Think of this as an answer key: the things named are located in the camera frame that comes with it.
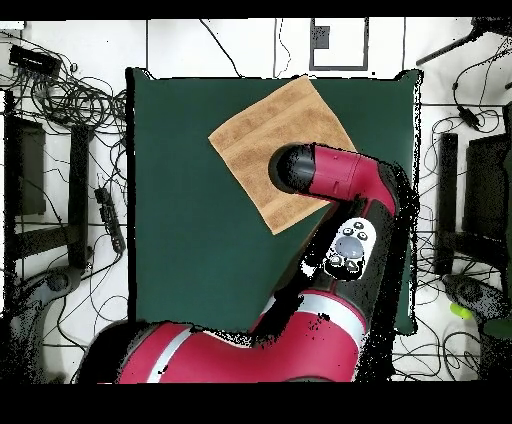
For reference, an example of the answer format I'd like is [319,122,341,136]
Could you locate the dark green floor object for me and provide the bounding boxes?
[481,317,512,341]

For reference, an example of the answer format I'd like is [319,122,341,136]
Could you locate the orange terry towel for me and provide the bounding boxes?
[208,75,358,236]

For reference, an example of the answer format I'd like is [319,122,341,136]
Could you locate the yellow-green ball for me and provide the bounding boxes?
[449,302,474,320]

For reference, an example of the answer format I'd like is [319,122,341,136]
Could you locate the black tripod pole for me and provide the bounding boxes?
[415,16,512,67]

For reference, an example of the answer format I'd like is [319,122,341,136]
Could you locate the black power adapter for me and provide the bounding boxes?
[457,105,481,131]

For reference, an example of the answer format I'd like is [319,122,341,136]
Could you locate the dark green table cloth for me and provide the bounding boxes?
[125,67,424,336]

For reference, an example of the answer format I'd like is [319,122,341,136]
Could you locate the black metal frame stand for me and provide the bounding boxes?
[3,90,95,273]
[434,101,512,275]

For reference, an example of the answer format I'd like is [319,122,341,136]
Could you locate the grey black chair base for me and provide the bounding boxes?
[441,273,512,381]
[0,265,83,383]

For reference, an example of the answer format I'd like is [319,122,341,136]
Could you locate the black power strip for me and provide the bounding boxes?
[94,186,126,254]

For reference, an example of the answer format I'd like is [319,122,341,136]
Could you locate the black network switch box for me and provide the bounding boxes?
[8,43,63,78]

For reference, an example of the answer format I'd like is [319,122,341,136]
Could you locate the black cable tangle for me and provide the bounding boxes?
[0,31,129,139]

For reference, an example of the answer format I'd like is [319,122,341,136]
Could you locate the grey square floor frame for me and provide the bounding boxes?
[308,17,370,72]

